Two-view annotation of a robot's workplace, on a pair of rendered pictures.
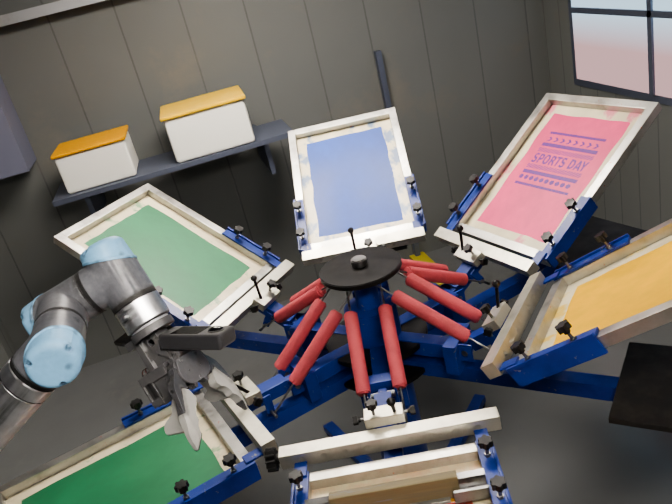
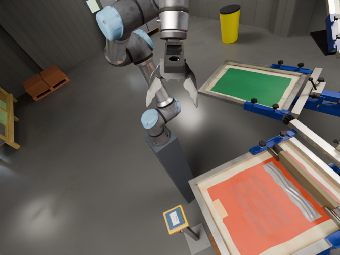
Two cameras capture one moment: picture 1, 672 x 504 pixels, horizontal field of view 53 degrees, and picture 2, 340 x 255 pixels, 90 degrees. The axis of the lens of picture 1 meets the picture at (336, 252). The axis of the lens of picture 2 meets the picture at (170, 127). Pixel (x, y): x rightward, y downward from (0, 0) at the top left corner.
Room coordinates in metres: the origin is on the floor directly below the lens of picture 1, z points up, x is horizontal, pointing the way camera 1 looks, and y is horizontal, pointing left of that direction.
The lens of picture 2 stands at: (0.78, -0.13, 2.11)
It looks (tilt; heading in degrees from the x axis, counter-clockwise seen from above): 48 degrees down; 82
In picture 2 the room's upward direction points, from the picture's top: 23 degrees counter-clockwise
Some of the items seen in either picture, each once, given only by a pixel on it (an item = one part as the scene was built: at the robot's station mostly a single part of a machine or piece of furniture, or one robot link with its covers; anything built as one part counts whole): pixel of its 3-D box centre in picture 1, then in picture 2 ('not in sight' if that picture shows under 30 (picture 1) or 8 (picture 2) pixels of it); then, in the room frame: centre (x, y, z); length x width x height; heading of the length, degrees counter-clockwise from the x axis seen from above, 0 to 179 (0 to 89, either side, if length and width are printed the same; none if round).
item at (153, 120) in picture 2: not in sight; (153, 121); (0.81, 0.65, 1.37); 0.13 x 0.12 x 0.14; 11
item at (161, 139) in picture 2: not in sight; (157, 133); (0.80, 0.64, 1.25); 0.15 x 0.15 x 0.10
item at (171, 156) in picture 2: not in sight; (178, 172); (0.80, 0.64, 0.60); 0.18 x 0.18 x 1.20; 9
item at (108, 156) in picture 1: (98, 159); not in sight; (4.11, 1.27, 1.55); 0.45 x 0.37 x 0.25; 99
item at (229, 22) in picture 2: not in sight; (229, 25); (3.46, 3.31, 0.33); 0.43 x 0.42 x 0.67; 99
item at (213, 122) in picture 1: (208, 123); not in sight; (4.22, 0.58, 1.57); 0.53 x 0.44 x 0.29; 99
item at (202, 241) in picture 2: not in sight; (188, 230); (0.63, 0.20, 0.48); 0.22 x 0.22 x 0.96; 84
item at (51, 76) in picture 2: not in sight; (46, 81); (-1.30, 5.59, 0.19); 1.15 x 0.80 x 0.38; 9
